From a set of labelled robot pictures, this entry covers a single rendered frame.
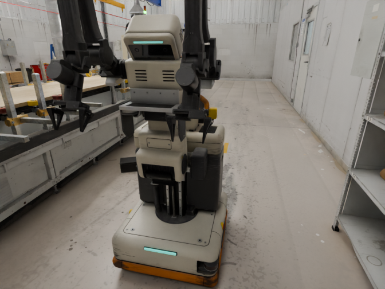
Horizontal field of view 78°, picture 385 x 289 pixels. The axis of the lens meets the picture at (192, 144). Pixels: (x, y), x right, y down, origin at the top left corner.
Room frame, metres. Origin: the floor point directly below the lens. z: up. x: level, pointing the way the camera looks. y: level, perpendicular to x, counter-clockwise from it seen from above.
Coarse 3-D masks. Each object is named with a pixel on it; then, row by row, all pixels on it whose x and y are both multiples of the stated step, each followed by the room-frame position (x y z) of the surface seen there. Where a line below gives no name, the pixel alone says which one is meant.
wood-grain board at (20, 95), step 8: (88, 80) 3.25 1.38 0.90; (96, 80) 3.25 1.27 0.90; (104, 80) 3.25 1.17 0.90; (16, 88) 2.50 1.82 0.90; (24, 88) 2.50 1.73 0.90; (32, 88) 2.50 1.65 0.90; (48, 88) 2.50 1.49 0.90; (56, 88) 2.50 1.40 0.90; (88, 88) 2.54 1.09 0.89; (96, 88) 2.68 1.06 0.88; (0, 96) 2.02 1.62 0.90; (16, 96) 2.02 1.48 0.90; (24, 96) 2.02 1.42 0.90; (32, 96) 2.02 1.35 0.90; (48, 96) 2.02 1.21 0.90; (0, 104) 1.68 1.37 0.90; (16, 104) 1.71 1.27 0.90; (24, 104) 1.77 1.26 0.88
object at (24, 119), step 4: (4, 116) 1.56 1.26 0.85; (4, 120) 1.55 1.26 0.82; (24, 120) 1.51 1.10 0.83; (28, 120) 1.51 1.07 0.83; (32, 120) 1.50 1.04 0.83; (36, 120) 1.49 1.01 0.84; (40, 120) 1.49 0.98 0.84; (44, 120) 1.48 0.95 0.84; (48, 120) 1.47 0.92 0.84; (56, 120) 1.46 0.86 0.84
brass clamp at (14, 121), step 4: (20, 116) 1.53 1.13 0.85; (24, 116) 1.55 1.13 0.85; (28, 116) 1.58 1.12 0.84; (8, 120) 1.45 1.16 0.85; (12, 120) 1.47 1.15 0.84; (16, 120) 1.49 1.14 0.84; (20, 120) 1.52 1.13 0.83; (8, 124) 1.46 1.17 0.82; (12, 124) 1.46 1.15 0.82; (16, 124) 1.48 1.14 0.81
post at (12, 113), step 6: (0, 72) 1.49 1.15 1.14; (0, 78) 1.48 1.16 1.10; (6, 78) 1.51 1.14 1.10; (0, 84) 1.49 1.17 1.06; (6, 84) 1.50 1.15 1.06; (6, 90) 1.49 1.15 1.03; (6, 96) 1.48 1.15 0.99; (6, 102) 1.48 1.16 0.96; (12, 102) 1.51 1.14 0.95; (6, 108) 1.49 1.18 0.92; (12, 108) 1.49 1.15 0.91; (12, 114) 1.48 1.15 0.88; (12, 126) 1.48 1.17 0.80; (18, 126) 1.50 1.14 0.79; (18, 132) 1.49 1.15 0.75
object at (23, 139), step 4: (0, 136) 1.25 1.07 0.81; (4, 136) 1.24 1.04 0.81; (8, 136) 1.24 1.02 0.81; (12, 136) 1.23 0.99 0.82; (16, 136) 1.23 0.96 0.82; (20, 136) 1.23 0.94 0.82; (24, 136) 1.23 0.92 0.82; (28, 136) 1.24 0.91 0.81; (4, 140) 1.25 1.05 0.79; (8, 140) 1.24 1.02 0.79; (12, 140) 1.23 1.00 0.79; (16, 140) 1.23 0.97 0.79; (20, 140) 1.22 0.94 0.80; (24, 140) 1.22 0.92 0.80; (28, 140) 1.24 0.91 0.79
